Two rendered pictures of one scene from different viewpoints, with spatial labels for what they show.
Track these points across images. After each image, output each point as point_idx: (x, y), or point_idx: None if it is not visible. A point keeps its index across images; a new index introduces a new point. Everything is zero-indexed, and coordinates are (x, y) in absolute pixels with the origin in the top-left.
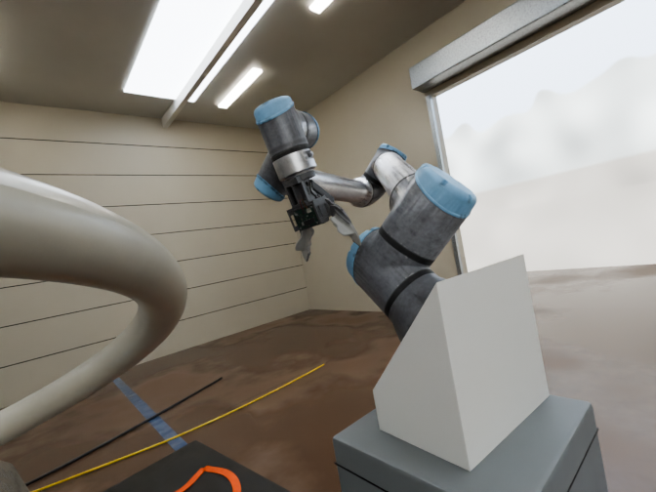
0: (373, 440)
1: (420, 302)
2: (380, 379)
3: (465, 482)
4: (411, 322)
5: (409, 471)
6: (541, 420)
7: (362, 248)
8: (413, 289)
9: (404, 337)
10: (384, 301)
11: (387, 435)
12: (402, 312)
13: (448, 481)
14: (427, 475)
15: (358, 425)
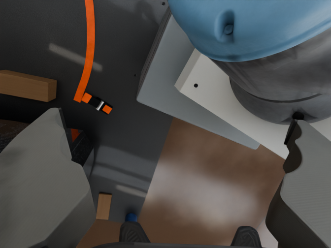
0: (173, 101)
1: (299, 109)
2: (195, 101)
3: (236, 131)
4: (268, 120)
5: (204, 127)
6: None
7: (282, 57)
8: (307, 103)
9: (253, 139)
10: (244, 89)
11: (182, 93)
12: (264, 110)
13: (227, 132)
14: (215, 130)
15: (153, 80)
